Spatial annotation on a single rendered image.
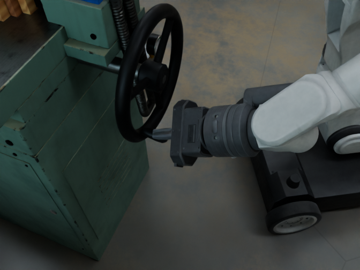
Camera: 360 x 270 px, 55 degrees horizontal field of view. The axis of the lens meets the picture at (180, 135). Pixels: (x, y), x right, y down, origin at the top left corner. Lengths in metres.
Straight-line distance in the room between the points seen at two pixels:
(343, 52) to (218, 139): 0.59
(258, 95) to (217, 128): 0.08
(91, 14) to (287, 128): 0.40
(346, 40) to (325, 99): 0.56
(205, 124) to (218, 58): 1.47
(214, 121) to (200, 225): 0.90
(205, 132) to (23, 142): 0.37
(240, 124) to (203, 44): 1.59
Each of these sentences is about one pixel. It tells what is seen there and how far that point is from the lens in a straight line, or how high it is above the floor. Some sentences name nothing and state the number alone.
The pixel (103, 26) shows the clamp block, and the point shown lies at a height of 0.92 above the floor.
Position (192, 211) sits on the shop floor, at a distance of 1.44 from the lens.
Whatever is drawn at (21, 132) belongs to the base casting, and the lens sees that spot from 0.72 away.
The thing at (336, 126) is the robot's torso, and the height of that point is 0.35.
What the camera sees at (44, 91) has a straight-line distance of 0.73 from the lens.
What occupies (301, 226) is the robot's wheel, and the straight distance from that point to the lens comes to 1.44.
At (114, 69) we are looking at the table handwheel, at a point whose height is 0.82.
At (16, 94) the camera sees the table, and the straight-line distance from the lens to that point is 0.68.
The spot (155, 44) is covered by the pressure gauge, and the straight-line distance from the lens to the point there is 1.01.
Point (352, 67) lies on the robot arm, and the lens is 0.51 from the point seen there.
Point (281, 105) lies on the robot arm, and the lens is 0.50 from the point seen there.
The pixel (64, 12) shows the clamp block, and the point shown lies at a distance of 0.72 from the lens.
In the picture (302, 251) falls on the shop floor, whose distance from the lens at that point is 1.46.
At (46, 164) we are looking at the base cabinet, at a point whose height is 0.66.
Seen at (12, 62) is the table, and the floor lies 0.90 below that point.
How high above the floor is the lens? 1.31
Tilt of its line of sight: 53 degrees down
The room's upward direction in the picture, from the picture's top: straight up
